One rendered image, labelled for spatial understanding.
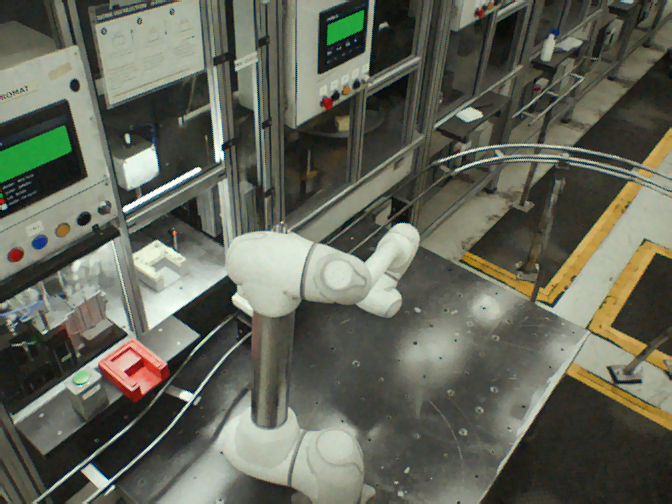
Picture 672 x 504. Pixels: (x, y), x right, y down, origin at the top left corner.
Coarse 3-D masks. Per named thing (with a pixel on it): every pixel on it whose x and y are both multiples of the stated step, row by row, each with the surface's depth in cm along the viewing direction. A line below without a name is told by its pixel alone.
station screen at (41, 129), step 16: (32, 128) 130; (48, 128) 133; (0, 144) 126; (16, 144) 128; (64, 160) 139; (16, 176) 132; (32, 176) 135; (48, 176) 138; (64, 176) 141; (0, 192) 130; (16, 192) 133; (32, 192) 136; (0, 208) 132
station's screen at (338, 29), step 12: (348, 12) 198; (360, 12) 204; (336, 24) 196; (348, 24) 201; (360, 24) 207; (336, 36) 199; (348, 36) 204; (360, 36) 210; (336, 48) 202; (348, 48) 207; (360, 48) 213; (336, 60) 205
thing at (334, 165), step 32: (384, 0) 222; (416, 0) 239; (384, 32) 231; (416, 32) 249; (384, 64) 241; (352, 96) 232; (384, 96) 299; (288, 128) 209; (320, 128) 225; (352, 128) 242; (416, 128) 288; (288, 160) 218; (320, 160) 234; (288, 192) 226; (320, 192) 244; (288, 224) 236
